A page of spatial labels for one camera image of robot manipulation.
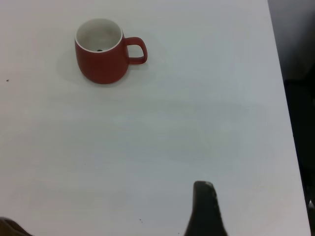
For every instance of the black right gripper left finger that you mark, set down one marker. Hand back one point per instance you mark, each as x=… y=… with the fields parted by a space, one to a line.
x=8 y=228

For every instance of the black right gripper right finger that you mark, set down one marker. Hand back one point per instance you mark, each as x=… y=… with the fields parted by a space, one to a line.
x=204 y=216

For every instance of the red ceramic mug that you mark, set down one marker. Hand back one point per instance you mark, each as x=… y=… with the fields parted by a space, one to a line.
x=103 y=66

